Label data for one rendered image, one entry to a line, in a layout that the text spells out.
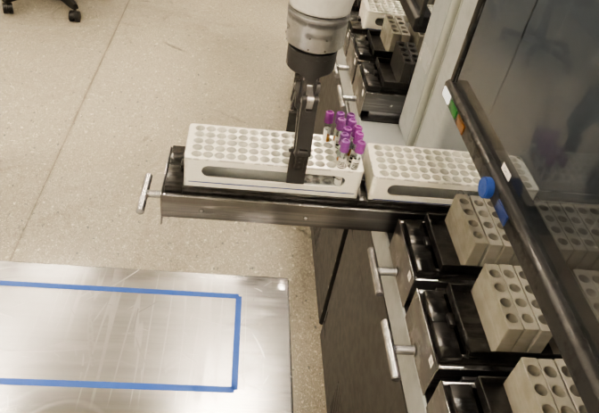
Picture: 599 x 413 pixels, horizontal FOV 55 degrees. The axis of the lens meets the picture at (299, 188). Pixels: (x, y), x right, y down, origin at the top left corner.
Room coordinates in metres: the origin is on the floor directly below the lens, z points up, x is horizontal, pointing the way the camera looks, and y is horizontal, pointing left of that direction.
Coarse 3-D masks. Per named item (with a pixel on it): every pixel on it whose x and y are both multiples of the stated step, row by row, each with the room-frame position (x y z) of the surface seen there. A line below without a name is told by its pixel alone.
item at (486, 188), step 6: (480, 180) 0.65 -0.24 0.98; (486, 180) 0.64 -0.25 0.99; (492, 180) 0.64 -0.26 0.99; (480, 186) 0.64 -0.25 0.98; (486, 186) 0.63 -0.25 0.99; (492, 186) 0.63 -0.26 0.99; (480, 192) 0.64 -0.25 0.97; (486, 192) 0.62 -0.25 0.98; (492, 192) 0.62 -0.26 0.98; (486, 198) 0.63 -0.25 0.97
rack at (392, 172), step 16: (368, 144) 0.86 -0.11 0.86; (368, 160) 0.83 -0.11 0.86; (384, 160) 0.83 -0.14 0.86; (400, 160) 0.84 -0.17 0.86; (416, 160) 0.84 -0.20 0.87; (432, 160) 0.86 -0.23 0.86; (448, 160) 0.87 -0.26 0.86; (464, 160) 0.87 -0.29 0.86; (368, 176) 0.80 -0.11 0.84; (384, 176) 0.78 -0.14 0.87; (400, 176) 0.78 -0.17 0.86; (416, 176) 0.80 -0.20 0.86; (432, 176) 0.81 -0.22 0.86; (448, 176) 0.81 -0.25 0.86; (464, 176) 0.83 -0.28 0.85; (368, 192) 0.78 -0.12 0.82; (384, 192) 0.77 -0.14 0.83; (400, 192) 0.81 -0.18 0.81; (416, 192) 0.82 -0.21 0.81; (432, 192) 0.83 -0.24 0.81; (448, 192) 0.84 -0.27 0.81; (464, 192) 0.82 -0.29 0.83
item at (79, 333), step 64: (0, 320) 0.40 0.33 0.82; (64, 320) 0.42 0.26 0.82; (128, 320) 0.43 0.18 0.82; (192, 320) 0.45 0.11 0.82; (256, 320) 0.47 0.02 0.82; (0, 384) 0.32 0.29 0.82; (64, 384) 0.33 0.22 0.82; (128, 384) 0.35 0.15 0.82; (192, 384) 0.36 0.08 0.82; (256, 384) 0.38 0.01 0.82
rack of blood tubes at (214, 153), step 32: (192, 128) 0.80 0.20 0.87; (224, 128) 0.82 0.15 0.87; (256, 128) 0.84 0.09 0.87; (192, 160) 0.72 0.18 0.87; (224, 160) 0.73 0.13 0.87; (256, 160) 0.76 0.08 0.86; (288, 160) 0.77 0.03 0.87; (320, 160) 0.79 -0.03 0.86; (288, 192) 0.75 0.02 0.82; (320, 192) 0.76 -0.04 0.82; (352, 192) 0.77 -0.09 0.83
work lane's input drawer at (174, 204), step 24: (168, 168) 0.75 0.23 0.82; (144, 192) 0.75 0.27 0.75; (168, 192) 0.71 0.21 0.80; (192, 192) 0.71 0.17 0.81; (216, 192) 0.72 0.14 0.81; (240, 192) 0.73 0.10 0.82; (264, 192) 0.74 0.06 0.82; (360, 192) 0.78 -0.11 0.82; (168, 216) 0.70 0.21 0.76; (192, 216) 0.70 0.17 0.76; (216, 216) 0.71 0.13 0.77; (240, 216) 0.72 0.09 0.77; (264, 216) 0.72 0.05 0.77; (288, 216) 0.73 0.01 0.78; (312, 216) 0.74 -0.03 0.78; (336, 216) 0.74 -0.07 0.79; (360, 216) 0.75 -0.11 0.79; (384, 216) 0.76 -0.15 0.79; (408, 216) 0.76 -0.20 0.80
